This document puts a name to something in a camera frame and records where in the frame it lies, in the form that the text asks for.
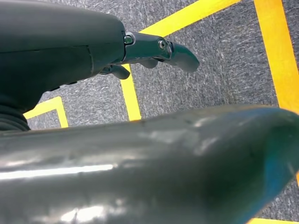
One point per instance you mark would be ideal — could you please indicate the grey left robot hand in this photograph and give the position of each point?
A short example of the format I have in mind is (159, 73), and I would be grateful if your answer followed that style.
(140, 170)

